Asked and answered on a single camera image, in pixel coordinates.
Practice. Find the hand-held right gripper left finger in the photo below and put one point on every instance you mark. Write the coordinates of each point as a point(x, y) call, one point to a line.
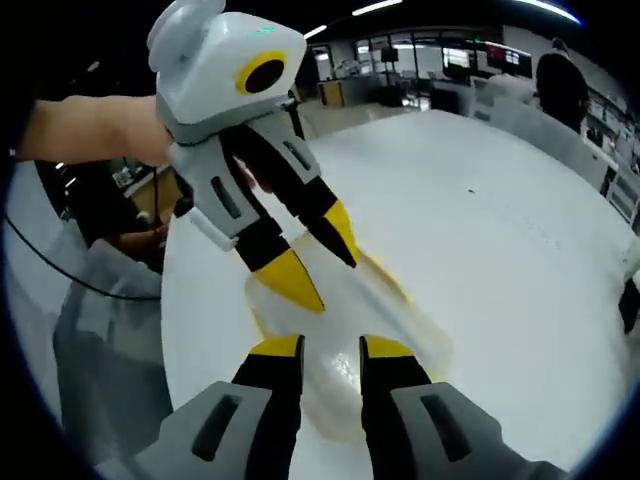
point(270, 400)

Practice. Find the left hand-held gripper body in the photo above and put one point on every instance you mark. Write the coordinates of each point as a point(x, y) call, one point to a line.
point(210, 65)

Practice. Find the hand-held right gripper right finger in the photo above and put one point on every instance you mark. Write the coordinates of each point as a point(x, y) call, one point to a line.
point(395, 400)

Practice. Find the clear plastic bag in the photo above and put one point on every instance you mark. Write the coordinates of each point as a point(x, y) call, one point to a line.
point(335, 370)

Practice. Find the person's grey clothing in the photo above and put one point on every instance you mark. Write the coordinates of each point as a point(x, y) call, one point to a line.
point(110, 350)

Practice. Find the red lit monitor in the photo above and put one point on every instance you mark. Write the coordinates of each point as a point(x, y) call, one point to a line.
point(509, 56)

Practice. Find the small black box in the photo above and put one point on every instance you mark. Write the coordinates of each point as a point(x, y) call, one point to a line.
point(630, 305)

